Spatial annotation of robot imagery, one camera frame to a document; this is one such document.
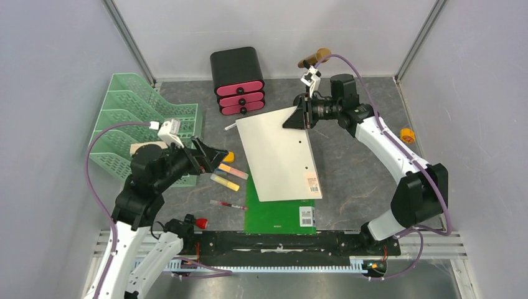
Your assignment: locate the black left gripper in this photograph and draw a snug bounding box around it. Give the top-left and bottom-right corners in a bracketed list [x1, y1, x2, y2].
[154, 134, 229, 191]

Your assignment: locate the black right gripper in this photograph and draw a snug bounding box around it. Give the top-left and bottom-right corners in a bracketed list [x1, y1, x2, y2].
[282, 93, 341, 130]

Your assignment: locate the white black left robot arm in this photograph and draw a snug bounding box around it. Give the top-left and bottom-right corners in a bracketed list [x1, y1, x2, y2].
[85, 137, 229, 298]

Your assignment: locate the gold microphone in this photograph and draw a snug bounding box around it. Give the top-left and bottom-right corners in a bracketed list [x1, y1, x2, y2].
[297, 47, 332, 69]

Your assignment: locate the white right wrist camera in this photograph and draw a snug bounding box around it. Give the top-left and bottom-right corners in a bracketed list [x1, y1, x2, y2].
[300, 66, 321, 98]

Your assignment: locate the white cable duct strip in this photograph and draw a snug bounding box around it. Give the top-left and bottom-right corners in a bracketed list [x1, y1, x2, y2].
[163, 259, 368, 274]

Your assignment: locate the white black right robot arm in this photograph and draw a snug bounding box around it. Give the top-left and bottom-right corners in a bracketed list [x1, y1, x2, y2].
[283, 74, 448, 254]

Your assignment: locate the black pink drawer organizer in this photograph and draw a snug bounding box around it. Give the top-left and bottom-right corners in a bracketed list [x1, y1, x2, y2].
[210, 47, 266, 116]

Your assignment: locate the red black stamp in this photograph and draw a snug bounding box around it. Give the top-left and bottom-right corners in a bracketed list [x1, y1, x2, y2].
[184, 214, 209, 230]

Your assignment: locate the purple white marker pen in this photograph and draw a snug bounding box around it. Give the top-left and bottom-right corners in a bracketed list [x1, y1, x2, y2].
[224, 123, 237, 131]

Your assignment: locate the green clip file folder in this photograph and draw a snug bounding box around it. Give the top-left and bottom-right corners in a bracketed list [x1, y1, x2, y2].
[243, 176, 317, 235]

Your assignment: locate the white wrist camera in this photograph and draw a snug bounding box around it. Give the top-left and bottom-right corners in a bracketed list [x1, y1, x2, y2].
[300, 66, 321, 98]
[149, 118, 185, 148]

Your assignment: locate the black microphone stand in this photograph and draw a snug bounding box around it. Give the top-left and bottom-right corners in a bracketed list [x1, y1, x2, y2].
[294, 93, 309, 113]

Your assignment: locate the orange highlighter marker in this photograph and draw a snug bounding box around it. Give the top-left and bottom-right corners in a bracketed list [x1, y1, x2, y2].
[218, 163, 248, 180]

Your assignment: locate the yellow highlighter marker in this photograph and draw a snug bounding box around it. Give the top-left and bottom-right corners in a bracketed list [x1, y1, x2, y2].
[210, 174, 240, 192]

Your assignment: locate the red gel pen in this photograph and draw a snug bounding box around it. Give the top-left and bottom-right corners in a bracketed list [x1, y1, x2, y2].
[210, 200, 248, 211]

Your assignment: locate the green mesh file rack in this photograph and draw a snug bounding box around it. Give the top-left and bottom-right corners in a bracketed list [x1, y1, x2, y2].
[90, 73, 204, 181]

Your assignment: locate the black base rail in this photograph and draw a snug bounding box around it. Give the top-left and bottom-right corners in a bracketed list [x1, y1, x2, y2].
[181, 230, 401, 267]

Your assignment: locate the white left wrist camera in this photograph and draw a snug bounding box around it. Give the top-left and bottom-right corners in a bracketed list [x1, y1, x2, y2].
[149, 118, 185, 148]

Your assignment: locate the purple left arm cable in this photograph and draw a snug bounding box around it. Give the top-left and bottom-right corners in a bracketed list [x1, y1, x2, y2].
[84, 121, 234, 299]

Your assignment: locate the orange tape measure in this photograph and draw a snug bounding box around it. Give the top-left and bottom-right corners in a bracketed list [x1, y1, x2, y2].
[399, 128, 416, 144]

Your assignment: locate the yellow eraser block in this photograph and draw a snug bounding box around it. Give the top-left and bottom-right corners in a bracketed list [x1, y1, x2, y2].
[222, 151, 235, 163]

